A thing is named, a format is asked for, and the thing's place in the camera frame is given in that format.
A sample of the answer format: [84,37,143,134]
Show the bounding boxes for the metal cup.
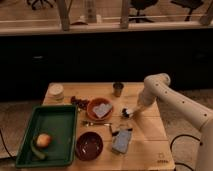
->
[113,82,124,97]

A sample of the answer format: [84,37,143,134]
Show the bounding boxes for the metal fork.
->
[81,121,111,126]

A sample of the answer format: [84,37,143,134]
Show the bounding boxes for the green plastic tray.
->
[15,105,77,168]

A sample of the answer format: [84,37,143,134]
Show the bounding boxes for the cream round container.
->
[48,84,64,100]

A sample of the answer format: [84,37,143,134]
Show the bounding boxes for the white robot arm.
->
[126,73,213,171]

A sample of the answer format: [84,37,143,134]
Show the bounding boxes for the orange bowl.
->
[86,98,114,121]

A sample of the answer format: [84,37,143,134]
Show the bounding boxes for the green cucumber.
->
[30,141,47,160]

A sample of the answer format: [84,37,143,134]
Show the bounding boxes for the orange apple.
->
[36,133,52,148]

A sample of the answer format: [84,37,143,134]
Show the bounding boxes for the purple bowl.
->
[75,132,103,161]

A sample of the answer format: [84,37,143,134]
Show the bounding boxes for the black cable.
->
[169,133,202,171]
[0,129,16,162]

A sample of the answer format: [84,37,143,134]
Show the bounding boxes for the dark grapes bunch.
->
[71,96,89,110]

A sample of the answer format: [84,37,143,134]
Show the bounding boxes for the black cable right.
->
[169,133,202,171]

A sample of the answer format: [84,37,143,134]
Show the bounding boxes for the grey sponge in bowl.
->
[92,103,112,118]

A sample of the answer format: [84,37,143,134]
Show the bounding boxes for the black cable left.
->
[0,129,16,162]

